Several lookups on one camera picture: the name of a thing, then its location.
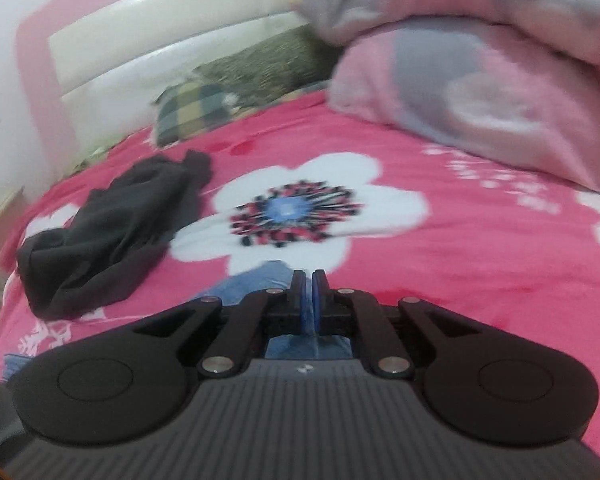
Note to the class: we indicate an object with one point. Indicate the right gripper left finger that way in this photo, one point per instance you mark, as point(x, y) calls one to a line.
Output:
point(248, 326)

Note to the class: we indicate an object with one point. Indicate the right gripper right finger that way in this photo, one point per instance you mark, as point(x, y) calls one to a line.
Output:
point(359, 317)

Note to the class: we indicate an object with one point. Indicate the blue denim jeans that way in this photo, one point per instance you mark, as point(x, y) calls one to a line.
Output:
point(177, 338)

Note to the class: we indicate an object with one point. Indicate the pink floral bed blanket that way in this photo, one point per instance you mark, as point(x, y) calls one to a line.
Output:
point(375, 208)

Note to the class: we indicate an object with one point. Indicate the black crumpled garment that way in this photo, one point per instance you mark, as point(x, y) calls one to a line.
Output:
point(114, 240)

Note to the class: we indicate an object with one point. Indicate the plaid pillow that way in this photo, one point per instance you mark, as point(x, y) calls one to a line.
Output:
point(191, 108)

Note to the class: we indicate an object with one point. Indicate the green floral pillow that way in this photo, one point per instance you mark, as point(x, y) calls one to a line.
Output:
point(266, 71)

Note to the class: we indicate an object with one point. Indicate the white pink headboard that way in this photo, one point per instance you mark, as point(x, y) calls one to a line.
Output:
point(68, 43)

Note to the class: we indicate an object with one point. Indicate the pink grey folded duvet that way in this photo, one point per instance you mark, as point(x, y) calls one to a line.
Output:
point(516, 81)

